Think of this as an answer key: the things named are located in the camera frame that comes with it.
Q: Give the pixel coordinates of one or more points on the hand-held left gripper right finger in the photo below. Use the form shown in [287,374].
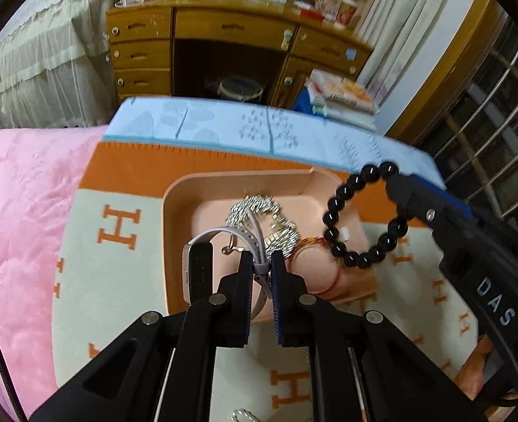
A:
[279,301]

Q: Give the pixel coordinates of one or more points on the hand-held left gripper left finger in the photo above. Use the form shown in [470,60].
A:
[246,301]

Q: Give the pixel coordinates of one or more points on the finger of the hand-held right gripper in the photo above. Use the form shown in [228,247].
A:
[454,207]
[413,195]

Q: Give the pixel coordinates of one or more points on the peach jewelry tray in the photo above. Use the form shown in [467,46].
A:
[206,220]

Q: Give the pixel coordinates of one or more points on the person's right hand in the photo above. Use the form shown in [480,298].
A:
[472,369]

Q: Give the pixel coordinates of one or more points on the wooden framed window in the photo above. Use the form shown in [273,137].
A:
[483,96]

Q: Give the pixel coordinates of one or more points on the stack of large books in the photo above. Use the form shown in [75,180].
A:
[347,96]

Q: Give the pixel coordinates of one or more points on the orange and cream printed blanket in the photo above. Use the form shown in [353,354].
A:
[109,316]

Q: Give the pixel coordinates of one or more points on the blue stool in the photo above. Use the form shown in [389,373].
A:
[304,102]

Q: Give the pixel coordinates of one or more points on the light blue printed bed sheet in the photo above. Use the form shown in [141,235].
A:
[224,127]

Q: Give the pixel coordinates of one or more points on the white curtain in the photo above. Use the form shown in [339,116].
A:
[399,17]

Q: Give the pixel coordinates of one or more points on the small hanging bottle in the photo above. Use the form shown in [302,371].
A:
[287,40]

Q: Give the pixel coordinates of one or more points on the floral gift box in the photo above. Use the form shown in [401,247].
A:
[329,2]

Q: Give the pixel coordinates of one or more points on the small red box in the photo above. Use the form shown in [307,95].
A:
[307,12]

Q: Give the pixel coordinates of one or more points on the pink quilt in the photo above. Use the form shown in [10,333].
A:
[17,228]

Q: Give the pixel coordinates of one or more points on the wooden desk with drawers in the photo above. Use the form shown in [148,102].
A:
[224,26]

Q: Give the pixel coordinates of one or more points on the white lace covered cabinet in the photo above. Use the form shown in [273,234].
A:
[43,61]

